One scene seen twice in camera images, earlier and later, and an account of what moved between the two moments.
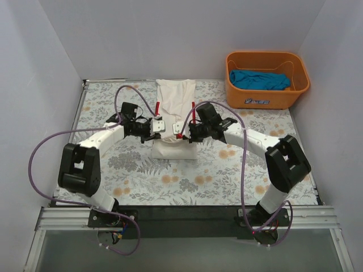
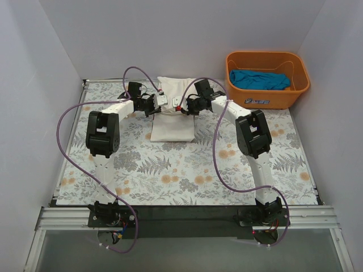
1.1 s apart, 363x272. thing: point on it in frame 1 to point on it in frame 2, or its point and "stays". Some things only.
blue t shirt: [259, 80] stays
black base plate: [190, 221] stays
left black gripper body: [147, 129] to [151, 105]
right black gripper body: [191, 131] to [189, 105]
